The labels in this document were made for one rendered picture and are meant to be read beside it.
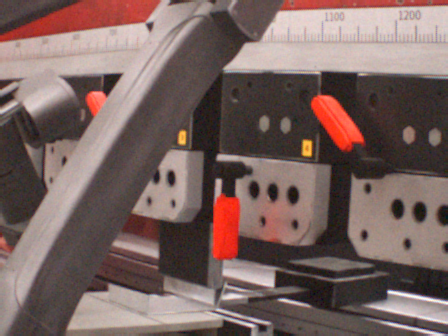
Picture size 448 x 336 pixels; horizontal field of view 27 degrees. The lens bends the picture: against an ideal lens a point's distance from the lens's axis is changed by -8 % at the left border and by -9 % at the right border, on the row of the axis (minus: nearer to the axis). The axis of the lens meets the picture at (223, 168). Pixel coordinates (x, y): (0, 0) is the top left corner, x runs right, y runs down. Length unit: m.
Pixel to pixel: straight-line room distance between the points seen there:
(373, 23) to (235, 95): 0.21
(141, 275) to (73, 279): 0.99
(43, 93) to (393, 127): 0.37
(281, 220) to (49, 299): 0.35
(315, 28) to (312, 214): 0.18
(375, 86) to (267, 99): 0.15
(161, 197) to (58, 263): 0.45
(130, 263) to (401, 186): 0.93
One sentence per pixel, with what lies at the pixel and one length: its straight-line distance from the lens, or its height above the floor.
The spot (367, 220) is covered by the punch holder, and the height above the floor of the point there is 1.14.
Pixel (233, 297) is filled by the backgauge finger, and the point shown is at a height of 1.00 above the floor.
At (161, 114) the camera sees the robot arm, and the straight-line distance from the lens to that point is 0.74.
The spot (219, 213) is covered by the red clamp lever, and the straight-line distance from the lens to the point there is 0.98.
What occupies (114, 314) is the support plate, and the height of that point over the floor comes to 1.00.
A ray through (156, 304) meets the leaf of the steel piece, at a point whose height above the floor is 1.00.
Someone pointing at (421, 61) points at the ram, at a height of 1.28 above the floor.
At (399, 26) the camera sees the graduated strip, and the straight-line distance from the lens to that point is 0.86.
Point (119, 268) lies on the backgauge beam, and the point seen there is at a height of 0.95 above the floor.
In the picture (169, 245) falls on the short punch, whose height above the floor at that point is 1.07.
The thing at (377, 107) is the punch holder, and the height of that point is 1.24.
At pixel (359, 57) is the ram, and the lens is 0.90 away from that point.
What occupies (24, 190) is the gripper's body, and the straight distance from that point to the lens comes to 1.00.
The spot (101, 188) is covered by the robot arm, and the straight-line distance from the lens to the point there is 0.71.
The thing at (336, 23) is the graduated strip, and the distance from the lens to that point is 0.92.
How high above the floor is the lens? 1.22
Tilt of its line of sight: 3 degrees down
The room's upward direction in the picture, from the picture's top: 3 degrees clockwise
